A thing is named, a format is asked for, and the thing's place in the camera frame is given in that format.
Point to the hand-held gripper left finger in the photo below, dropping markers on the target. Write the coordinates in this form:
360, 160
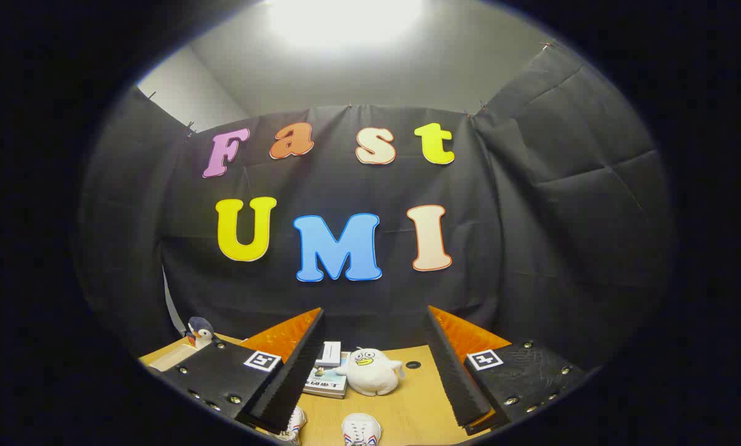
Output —
293, 371

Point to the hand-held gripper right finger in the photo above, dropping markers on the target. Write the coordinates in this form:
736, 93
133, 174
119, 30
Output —
454, 371

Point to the white striped canvas shoe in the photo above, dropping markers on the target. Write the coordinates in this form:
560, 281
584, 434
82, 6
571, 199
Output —
361, 429
294, 426

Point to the beige fabric storage box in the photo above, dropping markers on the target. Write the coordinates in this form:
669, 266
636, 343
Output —
178, 356

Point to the teal cover book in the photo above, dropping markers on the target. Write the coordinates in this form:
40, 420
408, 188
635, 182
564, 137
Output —
327, 383

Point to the blue night cover book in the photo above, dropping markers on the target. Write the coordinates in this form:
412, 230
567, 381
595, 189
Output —
330, 353

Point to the white duck plush toy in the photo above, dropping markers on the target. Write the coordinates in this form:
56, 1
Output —
370, 371

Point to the grey penguin plush toy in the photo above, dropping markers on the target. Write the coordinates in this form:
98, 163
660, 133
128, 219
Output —
200, 331

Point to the bright ceiling light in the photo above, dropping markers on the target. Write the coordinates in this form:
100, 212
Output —
345, 18

